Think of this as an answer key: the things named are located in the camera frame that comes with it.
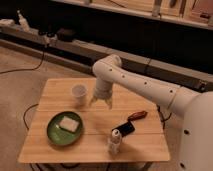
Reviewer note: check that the small white bottle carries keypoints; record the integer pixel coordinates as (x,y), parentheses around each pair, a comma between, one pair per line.
(114,142)

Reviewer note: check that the wooden table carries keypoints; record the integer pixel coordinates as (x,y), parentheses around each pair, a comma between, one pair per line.
(146,143)

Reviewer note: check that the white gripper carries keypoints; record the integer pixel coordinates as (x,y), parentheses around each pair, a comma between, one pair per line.
(102,90)

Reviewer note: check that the white plastic cup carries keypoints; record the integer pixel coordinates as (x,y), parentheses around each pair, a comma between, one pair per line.
(79,93)

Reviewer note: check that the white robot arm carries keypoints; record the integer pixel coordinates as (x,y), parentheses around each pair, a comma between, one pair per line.
(196,109)

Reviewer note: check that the white sponge block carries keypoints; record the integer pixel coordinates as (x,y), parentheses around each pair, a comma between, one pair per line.
(69,124)

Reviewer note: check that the green ceramic bowl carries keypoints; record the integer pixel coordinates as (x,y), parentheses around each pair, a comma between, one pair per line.
(60,136)

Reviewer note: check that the white spray bottle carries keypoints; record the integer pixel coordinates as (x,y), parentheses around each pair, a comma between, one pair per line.
(23,22)

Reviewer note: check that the black round object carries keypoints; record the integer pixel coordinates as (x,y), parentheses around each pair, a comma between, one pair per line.
(65,35)

